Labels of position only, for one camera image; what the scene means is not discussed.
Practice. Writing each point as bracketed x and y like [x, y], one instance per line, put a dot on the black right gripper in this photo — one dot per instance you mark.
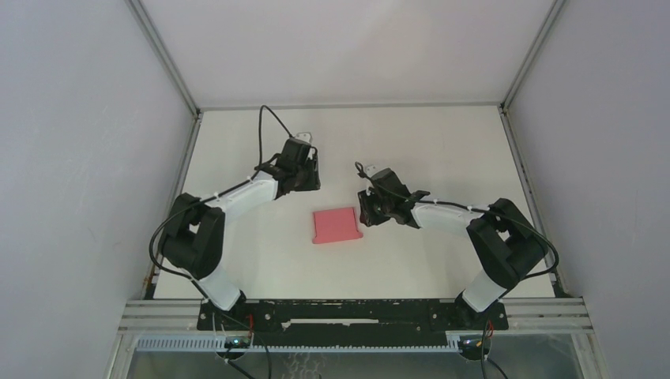
[367, 215]

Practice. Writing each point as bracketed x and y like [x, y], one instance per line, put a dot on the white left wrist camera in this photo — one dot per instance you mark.
[305, 137]

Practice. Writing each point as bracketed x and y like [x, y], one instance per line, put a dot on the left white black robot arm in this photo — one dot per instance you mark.
[192, 237]

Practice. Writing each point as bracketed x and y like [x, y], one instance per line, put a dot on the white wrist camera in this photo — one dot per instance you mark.
[371, 170]
[305, 137]

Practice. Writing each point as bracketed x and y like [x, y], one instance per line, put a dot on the pink cardboard box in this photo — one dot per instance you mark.
[335, 225]

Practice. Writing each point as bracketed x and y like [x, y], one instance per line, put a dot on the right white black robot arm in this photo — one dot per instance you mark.
[507, 246]

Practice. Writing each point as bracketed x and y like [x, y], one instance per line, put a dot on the aluminium front frame rail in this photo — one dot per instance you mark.
[511, 315]

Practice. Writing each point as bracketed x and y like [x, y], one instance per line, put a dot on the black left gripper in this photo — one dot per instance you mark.
[314, 181]

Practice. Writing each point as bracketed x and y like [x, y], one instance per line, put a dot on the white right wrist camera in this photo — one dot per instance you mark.
[371, 170]

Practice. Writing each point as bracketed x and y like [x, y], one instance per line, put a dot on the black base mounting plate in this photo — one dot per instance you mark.
[380, 322]

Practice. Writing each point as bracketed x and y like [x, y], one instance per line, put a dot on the white slotted cable duct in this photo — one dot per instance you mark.
[178, 343]

